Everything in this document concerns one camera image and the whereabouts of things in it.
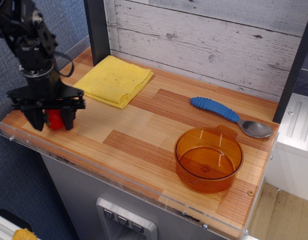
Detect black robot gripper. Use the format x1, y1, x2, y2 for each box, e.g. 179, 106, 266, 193
8, 71, 86, 131

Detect red toy strawberry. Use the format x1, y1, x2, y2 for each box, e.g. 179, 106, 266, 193
44, 109, 65, 130

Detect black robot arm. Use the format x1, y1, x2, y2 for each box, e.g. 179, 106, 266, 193
0, 0, 86, 131

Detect yellow folded cloth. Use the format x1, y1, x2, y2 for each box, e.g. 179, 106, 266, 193
74, 55, 153, 109

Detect grey toy fridge cabinet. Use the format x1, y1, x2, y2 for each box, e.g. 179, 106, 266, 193
40, 152, 234, 240

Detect silver dispenser button panel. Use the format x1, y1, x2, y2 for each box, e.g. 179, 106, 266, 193
96, 197, 158, 240

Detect yellow object bottom left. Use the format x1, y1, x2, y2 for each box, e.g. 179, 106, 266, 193
12, 228, 39, 240

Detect orange transparent plastic pot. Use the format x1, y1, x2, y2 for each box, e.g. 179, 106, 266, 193
174, 125, 244, 194

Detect white toy sink unit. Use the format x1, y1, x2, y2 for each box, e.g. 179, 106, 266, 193
265, 93, 308, 200

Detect blue handled metal spoon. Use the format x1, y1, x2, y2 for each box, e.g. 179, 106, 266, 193
190, 97, 273, 138

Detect dark right frame post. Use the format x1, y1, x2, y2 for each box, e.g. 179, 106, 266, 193
272, 20, 308, 124

